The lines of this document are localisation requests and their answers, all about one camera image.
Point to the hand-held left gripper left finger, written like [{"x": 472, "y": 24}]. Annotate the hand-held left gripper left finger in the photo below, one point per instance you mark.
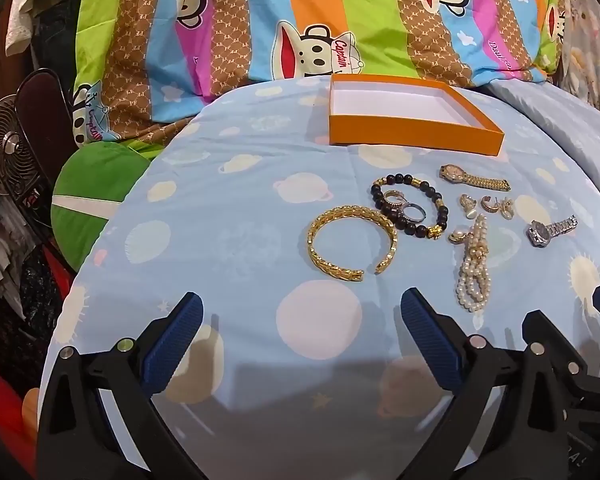
[{"x": 177, "y": 337}]

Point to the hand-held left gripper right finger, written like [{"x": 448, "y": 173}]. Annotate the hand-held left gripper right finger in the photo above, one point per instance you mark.
[{"x": 430, "y": 340}]

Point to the silver wristwatch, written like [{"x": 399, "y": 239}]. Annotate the silver wristwatch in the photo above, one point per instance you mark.
[{"x": 537, "y": 234}]

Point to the gold cuff bangle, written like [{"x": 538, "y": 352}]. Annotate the gold cuff bangle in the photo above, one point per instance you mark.
[{"x": 351, "y": 211}]

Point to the gold wristwatch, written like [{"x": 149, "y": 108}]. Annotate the gold wristwatch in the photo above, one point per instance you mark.
[{"x": 452, "y": 172}]

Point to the orange shallow box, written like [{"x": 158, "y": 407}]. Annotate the orange shallow box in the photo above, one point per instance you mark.
[{"x": 410, "y": 136}]

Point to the pearl earring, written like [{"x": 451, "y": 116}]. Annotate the pearl earring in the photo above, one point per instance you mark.
[{"x": 457, "y": 236}]

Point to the gold ornament earring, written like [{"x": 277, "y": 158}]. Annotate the gold ornament earring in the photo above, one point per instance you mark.
[{"x": 467, "y": 203}]

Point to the light blue planet bedsheet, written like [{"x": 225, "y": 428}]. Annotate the light blue planet bedsheet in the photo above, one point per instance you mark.
[{"x": 230, "y": 185}]

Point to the pile of clothes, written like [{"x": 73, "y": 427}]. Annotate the pile of clothes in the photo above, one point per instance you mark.
[{"x": 20, "y": 270}]

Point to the green round cushion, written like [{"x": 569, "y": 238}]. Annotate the green round cushion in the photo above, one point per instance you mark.
[{"x": 95, "y": 175}]

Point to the pale blue pillow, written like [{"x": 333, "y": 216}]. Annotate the pale blue pillow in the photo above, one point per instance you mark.
[{"x": 570, "y": 120}]

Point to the small grey fan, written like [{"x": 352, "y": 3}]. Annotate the small grey fan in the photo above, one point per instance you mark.
[{"x": 10, "y": 145}]

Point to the dark brown oval board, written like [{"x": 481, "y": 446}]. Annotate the dark brown oval board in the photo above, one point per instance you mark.
[{"x": 45, "y": 110}]

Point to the floral cloth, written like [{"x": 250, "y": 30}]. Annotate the floral cloth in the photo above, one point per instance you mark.
[{"x": 592, "y": 35}]

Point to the colourful cartoon printed blanket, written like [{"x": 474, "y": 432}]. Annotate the colourful cartoon printed blanket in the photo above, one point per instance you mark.
[{"x": 230, "y": 35}]

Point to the hanging dark clothes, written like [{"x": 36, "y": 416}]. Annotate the hanging dark clothes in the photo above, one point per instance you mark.
[{"x": 55, "y": 45}]

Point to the white glitter shirt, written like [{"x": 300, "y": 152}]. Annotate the white glitter shirt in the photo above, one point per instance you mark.
[{"x": 30, "y": 0}]

